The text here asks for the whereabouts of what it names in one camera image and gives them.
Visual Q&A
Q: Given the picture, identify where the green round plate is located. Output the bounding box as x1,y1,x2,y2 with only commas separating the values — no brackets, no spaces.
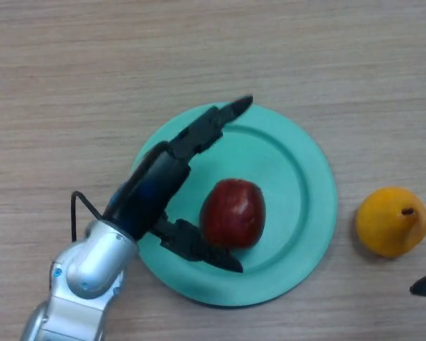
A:
132,102,339,308

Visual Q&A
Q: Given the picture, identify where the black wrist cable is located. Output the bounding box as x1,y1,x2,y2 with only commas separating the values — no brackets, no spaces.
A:
70,190,104,243

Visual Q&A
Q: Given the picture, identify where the red apple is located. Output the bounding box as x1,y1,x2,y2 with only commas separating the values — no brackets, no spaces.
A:
200,178,267,249

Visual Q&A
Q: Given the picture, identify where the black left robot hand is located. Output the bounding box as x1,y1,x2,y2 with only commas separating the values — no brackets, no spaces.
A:
102,94,253,274

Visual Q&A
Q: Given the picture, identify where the yellow pear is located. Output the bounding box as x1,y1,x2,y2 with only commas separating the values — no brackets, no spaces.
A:
356,187,426,258

